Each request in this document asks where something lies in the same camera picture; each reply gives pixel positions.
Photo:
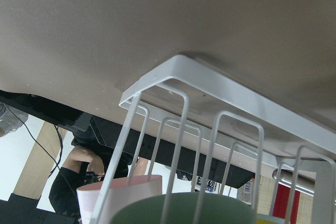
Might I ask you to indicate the yellow cup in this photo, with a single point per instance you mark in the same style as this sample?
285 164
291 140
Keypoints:
267 219

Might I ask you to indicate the pink cup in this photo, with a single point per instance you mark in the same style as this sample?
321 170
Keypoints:
119 195

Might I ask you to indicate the red thermos bottle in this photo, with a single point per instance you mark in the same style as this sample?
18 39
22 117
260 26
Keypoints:
281 201

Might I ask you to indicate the person in black shirt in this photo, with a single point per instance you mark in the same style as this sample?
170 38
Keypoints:
86 163

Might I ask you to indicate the labelled plastic bottle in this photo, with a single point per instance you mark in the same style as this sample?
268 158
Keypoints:
211 186

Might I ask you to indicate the green cup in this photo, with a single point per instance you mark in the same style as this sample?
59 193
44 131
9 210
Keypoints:
215 209

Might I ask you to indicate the white cup rack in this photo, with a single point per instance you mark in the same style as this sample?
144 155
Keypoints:
227 112

